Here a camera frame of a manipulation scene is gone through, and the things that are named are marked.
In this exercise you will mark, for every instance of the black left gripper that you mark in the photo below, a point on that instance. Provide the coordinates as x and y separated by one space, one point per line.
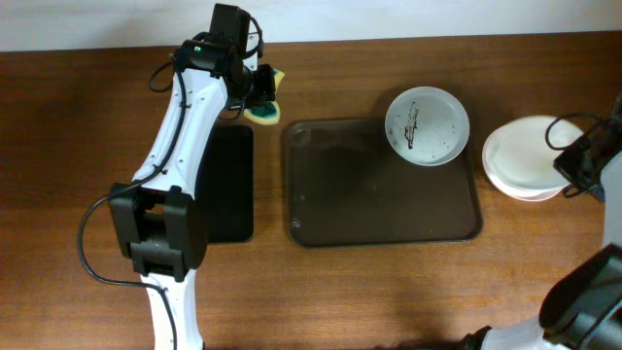
266 77

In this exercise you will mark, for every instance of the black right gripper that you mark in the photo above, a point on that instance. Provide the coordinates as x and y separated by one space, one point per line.
562 164

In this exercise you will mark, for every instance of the green yellow sponge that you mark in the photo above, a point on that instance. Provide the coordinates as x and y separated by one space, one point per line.
267 113

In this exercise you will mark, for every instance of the white plate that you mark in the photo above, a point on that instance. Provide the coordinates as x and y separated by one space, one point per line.
523 152

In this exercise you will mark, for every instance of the grey plate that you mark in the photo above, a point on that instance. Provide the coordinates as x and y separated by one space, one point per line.
427 126

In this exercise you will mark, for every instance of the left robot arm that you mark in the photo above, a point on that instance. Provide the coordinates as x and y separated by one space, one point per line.
156 217

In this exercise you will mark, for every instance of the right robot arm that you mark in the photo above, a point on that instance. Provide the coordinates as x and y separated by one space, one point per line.
583 310

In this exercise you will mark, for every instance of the black sponge tray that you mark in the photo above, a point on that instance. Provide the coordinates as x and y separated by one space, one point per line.
225 184

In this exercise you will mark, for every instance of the dark brown serving tray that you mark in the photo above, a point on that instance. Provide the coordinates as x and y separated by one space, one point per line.
346 186

